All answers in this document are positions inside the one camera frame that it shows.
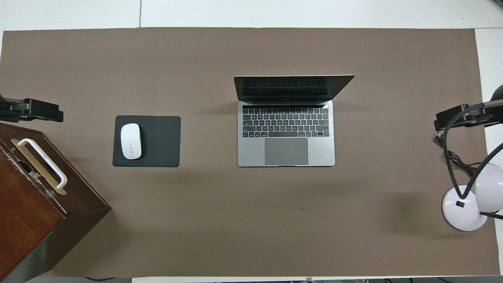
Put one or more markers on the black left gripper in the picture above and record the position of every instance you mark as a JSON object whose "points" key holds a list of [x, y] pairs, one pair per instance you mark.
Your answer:
{"points": [[11, 108]]}

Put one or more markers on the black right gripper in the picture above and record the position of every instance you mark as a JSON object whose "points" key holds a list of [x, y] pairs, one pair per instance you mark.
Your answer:
{"points": [[493, 116]]}

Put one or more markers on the grey laptop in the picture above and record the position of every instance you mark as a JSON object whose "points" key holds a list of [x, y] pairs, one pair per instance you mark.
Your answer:
{"points": [[287, 151]]}

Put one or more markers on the white computer mouse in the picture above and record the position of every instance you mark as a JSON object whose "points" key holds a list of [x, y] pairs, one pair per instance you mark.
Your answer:
{"points": [[131, 140]]}

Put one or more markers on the white desk lamp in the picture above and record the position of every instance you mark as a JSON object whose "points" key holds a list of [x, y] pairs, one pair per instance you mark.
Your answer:
{"points": [[459, 216]]}

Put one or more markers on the dark brown wooden box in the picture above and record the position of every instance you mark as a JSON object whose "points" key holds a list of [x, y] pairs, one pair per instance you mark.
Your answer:
{"points": [[27, 212]]}

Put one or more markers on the black mouse pad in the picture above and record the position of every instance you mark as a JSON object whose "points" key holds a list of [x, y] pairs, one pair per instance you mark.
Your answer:
{"points": [[163, 141]]}

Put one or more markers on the brown table mat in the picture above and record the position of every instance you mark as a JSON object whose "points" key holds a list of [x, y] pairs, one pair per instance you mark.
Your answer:
{"points": [[235, 220]]}

